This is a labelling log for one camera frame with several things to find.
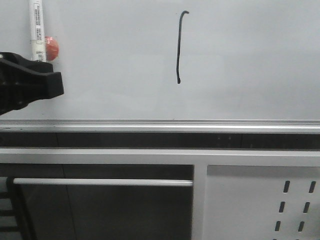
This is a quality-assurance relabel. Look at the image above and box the grey metal stand frame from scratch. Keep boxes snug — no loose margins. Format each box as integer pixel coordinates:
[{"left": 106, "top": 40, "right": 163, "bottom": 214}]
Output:
[{"left": 0, "top": 148, "right": 320, "bottom": 240}]

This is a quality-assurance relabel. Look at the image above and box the white perforated metal panel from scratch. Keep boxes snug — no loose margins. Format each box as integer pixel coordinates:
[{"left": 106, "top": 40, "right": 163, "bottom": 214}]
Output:
[{"left": 203, "top": 165, "right": 320, "bottom": 240}]

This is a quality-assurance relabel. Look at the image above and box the white horizontal rod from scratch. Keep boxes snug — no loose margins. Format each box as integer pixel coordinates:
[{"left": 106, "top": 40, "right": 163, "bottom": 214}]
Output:
[{"left": 13, "top": 178, "right": 193, "bottom": 187}]

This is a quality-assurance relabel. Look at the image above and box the red round magnet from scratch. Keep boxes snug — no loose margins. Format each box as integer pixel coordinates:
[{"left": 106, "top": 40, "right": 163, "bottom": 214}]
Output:
[{"left": 45, "top": 36, "right": 59, "bottom": 61}]

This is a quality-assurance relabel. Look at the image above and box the white whiteboard marker pen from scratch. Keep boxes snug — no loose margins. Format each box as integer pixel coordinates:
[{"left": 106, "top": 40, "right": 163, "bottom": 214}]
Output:
[{"left": 28, "top": 0, "right": 47, "bottom": 62}]

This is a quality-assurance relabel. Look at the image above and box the white whiteboard with aluminium frame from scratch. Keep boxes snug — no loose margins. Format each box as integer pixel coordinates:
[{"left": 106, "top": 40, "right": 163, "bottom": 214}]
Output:
[{"left": 0, "top": 0, "right": 320, "bottom": 134}]

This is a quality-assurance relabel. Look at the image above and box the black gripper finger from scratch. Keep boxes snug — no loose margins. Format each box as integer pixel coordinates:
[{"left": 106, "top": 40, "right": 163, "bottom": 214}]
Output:
[{"left": 0, "top": 52, "right": 64, "bottom": 115}]

